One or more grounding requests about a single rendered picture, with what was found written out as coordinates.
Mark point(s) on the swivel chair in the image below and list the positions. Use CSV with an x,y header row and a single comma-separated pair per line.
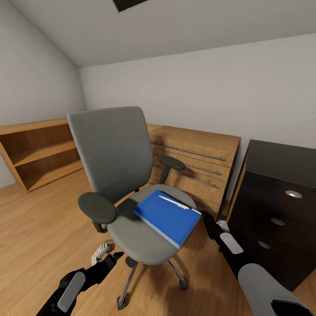
x,y
116,153

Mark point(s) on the desk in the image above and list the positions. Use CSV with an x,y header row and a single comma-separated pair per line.
x,y
292,165

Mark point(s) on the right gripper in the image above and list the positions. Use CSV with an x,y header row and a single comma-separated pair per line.
x,y
209,222

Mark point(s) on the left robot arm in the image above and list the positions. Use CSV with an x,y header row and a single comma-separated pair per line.
x,y
63,300

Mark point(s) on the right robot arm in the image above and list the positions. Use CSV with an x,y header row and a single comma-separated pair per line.
x,y
265,295

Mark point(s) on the folder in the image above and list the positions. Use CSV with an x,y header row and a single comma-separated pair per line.
x,y
171,221

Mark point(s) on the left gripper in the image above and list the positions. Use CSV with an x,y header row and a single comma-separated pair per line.
x,y
104,267

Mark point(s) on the pen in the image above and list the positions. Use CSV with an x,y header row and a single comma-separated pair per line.
x,y
183,206

